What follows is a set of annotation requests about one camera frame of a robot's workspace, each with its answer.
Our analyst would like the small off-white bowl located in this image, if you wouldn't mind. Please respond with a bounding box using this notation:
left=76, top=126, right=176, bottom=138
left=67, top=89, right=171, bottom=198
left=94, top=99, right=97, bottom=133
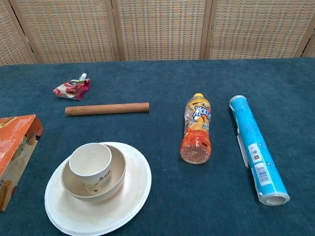
left=61, top=145, right=127, bottom=204

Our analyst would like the white paper cup green print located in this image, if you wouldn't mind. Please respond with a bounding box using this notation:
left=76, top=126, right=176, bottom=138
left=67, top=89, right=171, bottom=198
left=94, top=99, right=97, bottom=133
left=68, top=143, right=113, bottom=196

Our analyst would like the large white paper plate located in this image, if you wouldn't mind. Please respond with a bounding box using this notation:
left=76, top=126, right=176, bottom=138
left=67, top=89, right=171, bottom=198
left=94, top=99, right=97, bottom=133
left=44, top=141, right=153, bottom=236

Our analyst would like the teal table cloth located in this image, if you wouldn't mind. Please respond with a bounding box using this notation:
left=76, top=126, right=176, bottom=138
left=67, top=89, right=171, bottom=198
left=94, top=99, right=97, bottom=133
left=0, top=57, right=315, bottom=236

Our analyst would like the orange drink plastic bottle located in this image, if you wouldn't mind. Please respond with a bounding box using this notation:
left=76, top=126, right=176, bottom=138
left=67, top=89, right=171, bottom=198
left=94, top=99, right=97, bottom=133
left=180, top=92, right=213, bottom=165

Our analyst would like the brown wooden rolling pin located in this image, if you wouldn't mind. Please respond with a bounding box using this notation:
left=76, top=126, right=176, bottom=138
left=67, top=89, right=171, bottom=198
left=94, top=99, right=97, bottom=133
left=64, top=102, right=150, bottom=117

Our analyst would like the woven bamboo folding screen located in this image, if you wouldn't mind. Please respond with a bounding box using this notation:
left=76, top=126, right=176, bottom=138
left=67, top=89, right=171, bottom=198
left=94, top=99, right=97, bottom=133
left=0, top=0, right=315, bottom=66

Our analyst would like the crumpled red snack pouch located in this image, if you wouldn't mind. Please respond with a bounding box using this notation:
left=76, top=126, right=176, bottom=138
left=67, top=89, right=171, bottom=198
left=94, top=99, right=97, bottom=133
left=53, top=73, right=91, bottom=101

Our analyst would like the blue cling film roll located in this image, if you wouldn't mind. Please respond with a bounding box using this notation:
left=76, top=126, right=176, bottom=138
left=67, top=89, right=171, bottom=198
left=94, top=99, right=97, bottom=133
left=229, top=95, right=290, bottom=206

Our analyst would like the orange cardboard snack box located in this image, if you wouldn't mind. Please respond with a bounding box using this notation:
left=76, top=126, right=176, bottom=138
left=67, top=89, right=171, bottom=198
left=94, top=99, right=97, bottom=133
left=0, top=114, right=44, bottom=212

